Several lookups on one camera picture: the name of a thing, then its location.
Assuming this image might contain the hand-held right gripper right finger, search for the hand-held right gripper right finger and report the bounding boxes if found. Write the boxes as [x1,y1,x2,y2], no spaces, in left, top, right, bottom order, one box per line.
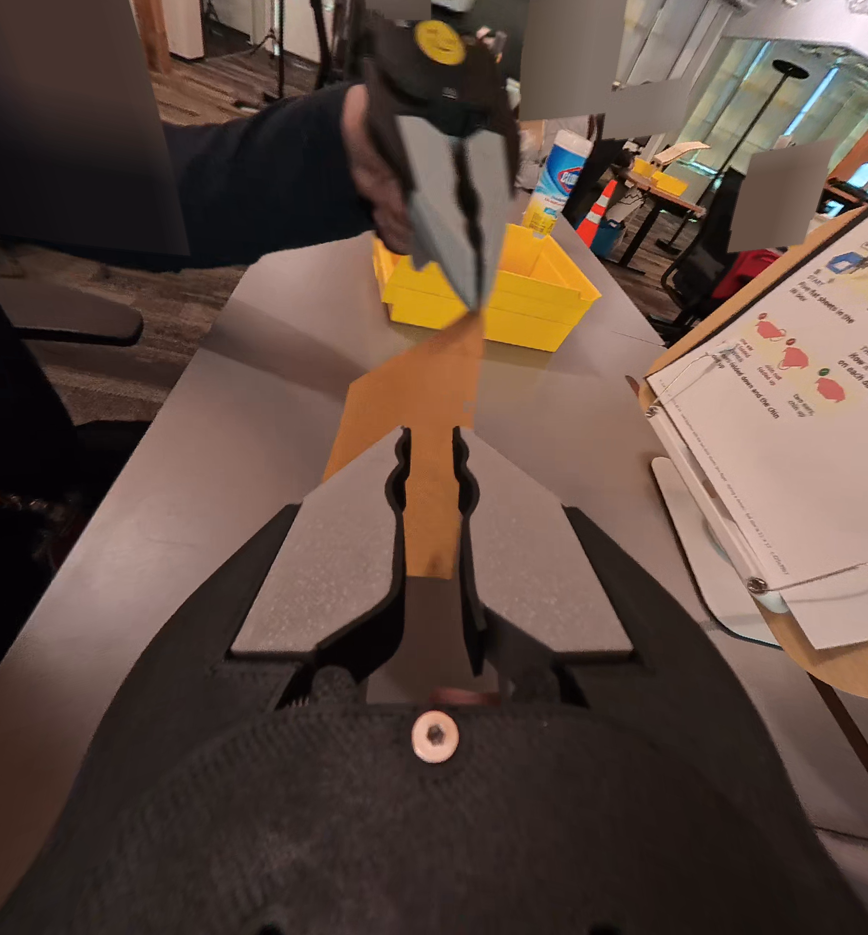
[452,426,635,680]

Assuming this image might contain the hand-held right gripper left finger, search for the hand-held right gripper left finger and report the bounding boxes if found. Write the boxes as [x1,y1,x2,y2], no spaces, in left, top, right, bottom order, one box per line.
[229,426,413,684]

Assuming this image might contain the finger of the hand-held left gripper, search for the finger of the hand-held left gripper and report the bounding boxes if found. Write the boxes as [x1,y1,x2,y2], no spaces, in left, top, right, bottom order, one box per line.
[457,131,518,300]
[396,115,487,311]

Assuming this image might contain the orange paper sheet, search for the orange paper sheet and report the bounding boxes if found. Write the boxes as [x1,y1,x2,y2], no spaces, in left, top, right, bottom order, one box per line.
[323,307,487,581]

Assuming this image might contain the person's left forearm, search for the person's left forearm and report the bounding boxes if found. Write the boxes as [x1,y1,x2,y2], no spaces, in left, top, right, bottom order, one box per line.
[162,82,376,270]

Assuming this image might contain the person's left hand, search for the person's left hand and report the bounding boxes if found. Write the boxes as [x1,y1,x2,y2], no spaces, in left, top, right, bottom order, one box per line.
[341,85,416,257]

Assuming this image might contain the disinfecting wipes canister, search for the disinfecting wipes canister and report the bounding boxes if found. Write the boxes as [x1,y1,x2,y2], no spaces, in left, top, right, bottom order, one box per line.
[521,130,595,238]

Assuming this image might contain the orange traffic cone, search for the orange traffic cone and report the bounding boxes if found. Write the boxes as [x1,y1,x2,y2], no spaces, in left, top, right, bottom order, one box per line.
[574,179,619,249]

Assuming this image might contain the yellow plastic bin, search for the yellow plastic bin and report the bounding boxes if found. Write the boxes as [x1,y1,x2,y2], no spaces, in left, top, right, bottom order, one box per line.
[372,223,603,353]

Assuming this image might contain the white stand base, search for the white stand base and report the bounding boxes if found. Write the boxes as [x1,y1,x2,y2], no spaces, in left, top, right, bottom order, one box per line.
[650,456,781,647]

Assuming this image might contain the black tripod stand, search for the black tripod stand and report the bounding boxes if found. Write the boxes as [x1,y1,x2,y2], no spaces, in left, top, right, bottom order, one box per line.
[259,0,292,103]

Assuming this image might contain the small yellow bin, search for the small yellow bin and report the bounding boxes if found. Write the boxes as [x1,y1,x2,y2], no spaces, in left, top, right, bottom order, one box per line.
[631,159,690,197]

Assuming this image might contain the background work desk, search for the background work desk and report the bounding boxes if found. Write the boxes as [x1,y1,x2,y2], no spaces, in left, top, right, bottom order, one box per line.
[612,164,708,271]

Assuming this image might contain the black office chair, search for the black office chair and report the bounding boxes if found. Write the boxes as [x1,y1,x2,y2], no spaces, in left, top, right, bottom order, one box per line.
[660,168,745,326]

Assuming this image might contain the red bag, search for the red bag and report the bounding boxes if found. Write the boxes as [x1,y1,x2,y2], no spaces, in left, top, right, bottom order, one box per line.
[711,248,785,300]

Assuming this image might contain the printed instruction sheet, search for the printed instruction sheet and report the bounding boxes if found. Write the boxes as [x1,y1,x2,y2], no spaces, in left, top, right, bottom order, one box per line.
[646,193,868,651]

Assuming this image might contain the wooden display board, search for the wooden display board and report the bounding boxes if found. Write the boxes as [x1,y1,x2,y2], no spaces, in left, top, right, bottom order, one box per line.
[627,186,868,684]

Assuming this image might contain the black floor lamp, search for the black floor lamp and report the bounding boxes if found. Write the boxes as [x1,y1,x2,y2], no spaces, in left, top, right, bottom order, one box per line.
[726,58,811,172]

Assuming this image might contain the person's dark clothed legs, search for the person's dark clothed legs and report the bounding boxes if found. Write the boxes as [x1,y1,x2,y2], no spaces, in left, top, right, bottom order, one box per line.
[0,248,150,710]

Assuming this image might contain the brown stand leg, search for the brown stand leg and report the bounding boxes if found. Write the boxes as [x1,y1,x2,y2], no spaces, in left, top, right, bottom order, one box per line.
[806,672,868,830]

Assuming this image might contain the black chair armrest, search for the black chair armrest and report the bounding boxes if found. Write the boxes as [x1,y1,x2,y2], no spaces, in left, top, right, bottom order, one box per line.
[0,278,144,348]

